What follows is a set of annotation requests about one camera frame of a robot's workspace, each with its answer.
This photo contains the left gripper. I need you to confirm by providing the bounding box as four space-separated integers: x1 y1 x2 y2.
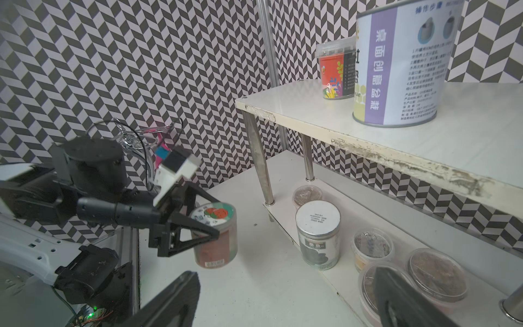
76 181 220 258

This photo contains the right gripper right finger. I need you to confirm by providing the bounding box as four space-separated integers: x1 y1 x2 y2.
374 267 458 327

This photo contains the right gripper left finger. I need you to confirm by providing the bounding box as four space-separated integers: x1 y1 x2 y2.
119 271 201 327

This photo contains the tomato label seed jar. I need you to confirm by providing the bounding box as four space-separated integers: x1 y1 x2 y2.
189 202 238 269

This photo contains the white lid dark jar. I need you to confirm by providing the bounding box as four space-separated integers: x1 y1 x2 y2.
296 200 341 271

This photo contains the pink seed cup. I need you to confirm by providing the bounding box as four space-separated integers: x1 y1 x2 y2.
358 262 413 326
406 248 469 313
292 185 323 208

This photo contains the small red label cup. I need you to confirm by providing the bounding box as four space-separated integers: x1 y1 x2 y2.
315 36 357 99

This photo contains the purple white tin can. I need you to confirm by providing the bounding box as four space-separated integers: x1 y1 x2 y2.
353 1 464 128

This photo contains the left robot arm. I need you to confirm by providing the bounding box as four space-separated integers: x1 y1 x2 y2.
1 136 219 326

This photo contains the small yellow seed cup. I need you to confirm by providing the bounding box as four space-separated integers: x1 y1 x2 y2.
351 228 395 272

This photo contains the white two-tier shelf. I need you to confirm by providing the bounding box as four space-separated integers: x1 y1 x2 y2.
235 80 522 326

